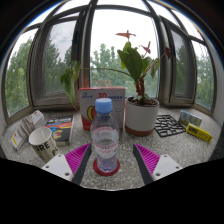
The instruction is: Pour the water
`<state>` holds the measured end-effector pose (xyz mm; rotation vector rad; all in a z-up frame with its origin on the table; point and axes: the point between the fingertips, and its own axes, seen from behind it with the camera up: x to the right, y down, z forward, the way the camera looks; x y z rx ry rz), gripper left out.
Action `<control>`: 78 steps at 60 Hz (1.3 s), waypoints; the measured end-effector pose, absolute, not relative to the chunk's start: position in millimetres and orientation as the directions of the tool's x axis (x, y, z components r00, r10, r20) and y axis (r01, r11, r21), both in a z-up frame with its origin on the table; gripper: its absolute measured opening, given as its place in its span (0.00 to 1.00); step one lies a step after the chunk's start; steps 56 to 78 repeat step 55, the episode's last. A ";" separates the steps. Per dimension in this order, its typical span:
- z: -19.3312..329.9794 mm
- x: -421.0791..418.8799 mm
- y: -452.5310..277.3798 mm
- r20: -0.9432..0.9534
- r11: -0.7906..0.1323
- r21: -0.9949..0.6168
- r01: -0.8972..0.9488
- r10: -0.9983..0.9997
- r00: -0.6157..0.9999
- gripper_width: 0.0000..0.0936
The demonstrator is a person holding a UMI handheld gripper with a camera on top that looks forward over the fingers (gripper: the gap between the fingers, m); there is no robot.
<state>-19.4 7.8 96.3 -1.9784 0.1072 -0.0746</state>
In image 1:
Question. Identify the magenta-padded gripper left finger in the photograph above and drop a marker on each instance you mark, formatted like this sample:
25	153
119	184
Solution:
76	158

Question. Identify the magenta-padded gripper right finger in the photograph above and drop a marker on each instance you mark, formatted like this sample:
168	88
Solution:
147	159

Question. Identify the clear blue-capped water bottle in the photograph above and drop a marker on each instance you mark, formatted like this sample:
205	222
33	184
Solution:
105	140

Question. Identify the flat round red coaster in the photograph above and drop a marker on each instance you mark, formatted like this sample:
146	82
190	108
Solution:
96	171

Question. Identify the cream mug with black lettering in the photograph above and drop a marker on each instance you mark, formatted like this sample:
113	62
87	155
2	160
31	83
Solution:
45	146

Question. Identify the black openwork trivet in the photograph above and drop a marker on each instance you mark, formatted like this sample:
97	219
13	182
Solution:
169	125

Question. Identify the potted plant in white pot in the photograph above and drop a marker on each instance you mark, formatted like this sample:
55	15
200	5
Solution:
141	116

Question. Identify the stack of white paper booklets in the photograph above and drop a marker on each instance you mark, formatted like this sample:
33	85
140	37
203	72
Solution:
28	128

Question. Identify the yellow rectangular box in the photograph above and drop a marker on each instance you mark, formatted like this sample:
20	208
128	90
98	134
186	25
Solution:
199	133

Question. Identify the light blue small pack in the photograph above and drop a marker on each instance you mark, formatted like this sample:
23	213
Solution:
190	118

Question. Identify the white and red printed box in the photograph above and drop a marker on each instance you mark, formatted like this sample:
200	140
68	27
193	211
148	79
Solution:
115	100

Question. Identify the grey framed bay window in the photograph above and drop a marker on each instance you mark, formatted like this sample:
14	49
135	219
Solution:
83	50

